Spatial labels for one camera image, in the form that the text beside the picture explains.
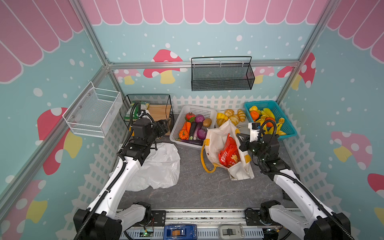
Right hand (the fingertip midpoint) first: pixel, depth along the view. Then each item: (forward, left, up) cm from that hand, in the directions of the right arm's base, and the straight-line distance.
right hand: (237, 133), depth 78 cm
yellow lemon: (+36, -22, -16) cm, 45 cm away
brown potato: (+26, +14, -20) cm, 35 cm away
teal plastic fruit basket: (+19, -41, -17) cm, 48 cm away
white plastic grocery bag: (-12, +42, -19) cm, 48 cm away
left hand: (+3, +39, +3) cm, 39 cm away
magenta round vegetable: (+14, +18, -18) cm, 29 cm away
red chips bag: (-5, +2, -14) cm, 15 cm away
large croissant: (+29, -8, -21) cm, 37 cm away
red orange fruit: (+23, -31, -20) cm, 43 cm away
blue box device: (-41, +29, -19) cm, 54 cm away
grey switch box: (-41, +5, -20) cm, 46 cm away
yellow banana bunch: (+22, -38, -20) cm, 48 cm away
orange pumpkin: (+13, +30, -18) cm, 37 cm away
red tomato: (+29, +26, -17) cm, 43 cm away
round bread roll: (+36, -4, -20) cm, 42 cm away
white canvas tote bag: (0, +6, -16) cm, 17 cm away
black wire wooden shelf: (+29, +48, -8) cm, 57 cm away
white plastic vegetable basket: (+33, +13, -17) cm, 39 cm away
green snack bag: (+28, +57, -5) cm, 64 cm away
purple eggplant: (+19, +24, -21) cm, 37 cm away
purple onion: (+28, +19, -18) cm, 38 cm away
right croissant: (+35, -14, -22) cm, 43 cm away
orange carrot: (+23, +28, -20) cm, 42 cm away
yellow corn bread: (+33, +2, -21) cm, 40 cm away
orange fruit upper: (+29, -21, -16) cm, 40 cm away
